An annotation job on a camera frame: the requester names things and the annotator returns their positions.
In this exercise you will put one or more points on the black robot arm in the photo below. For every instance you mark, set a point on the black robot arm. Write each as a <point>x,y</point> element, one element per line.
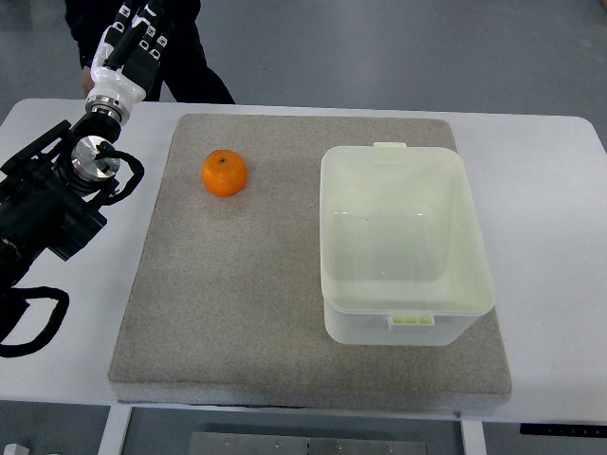
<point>55,187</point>

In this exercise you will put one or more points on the beige foam mat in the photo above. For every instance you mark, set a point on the beige foam mat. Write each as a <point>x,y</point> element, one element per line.
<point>226,306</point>

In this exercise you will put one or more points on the black table control panel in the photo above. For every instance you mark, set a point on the black table control panel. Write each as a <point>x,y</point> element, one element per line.
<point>564,430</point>

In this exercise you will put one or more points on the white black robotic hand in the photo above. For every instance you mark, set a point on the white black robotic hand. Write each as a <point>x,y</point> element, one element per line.
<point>127,59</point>

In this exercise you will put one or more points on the white table leg right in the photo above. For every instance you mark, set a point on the white table leg right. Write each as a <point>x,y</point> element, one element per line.
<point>473,437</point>

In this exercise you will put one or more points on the cream plastic box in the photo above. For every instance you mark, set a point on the cream plastic box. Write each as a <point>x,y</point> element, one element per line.
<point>402,255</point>

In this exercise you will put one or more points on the person in dark clothes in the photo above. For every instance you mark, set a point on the person in dark clothes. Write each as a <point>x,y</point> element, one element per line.
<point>183,65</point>

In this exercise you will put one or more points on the small white floor object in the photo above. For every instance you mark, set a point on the small white floor object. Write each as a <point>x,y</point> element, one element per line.
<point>15,449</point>

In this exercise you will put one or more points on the orange fruit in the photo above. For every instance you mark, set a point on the orange fruit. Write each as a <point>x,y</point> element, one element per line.
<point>224,172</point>

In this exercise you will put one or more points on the white table leg left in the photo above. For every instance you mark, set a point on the white table leg left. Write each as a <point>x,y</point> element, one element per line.
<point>114,433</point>

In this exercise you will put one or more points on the white table leg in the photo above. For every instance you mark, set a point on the white table leg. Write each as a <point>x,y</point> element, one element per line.
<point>473,437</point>
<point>114,433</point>

